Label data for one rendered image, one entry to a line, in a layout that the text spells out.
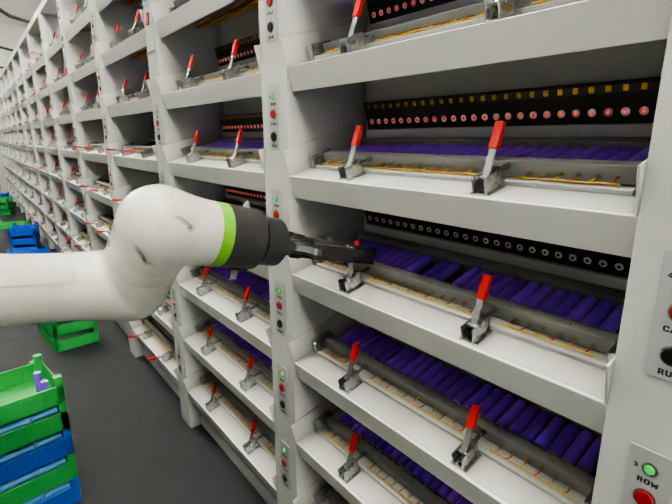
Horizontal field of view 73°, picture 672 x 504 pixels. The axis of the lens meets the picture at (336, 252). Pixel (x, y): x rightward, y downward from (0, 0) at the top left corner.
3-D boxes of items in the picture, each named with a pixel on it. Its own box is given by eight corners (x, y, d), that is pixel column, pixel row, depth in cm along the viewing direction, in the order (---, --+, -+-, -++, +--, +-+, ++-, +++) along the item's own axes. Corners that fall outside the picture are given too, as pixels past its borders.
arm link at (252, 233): (242, 200, 61) (213, 194, 68) (226, 285, 62) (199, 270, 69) (279, 207, 65) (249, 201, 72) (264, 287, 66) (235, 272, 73)
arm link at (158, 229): (134, 225, 50) (124, 157, 56) (103, 290, 57) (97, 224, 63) (246, 239, 59) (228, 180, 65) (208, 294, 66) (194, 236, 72)
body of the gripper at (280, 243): (238, 258, 72) (286, 263, 78) (264, 269, 66) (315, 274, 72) (246, 211, 72) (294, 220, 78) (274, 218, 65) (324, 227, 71)
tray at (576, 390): (605, 436, 50) (608, 367, 46) (296, 292, 96) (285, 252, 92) (673, 343, 60) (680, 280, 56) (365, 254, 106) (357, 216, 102)
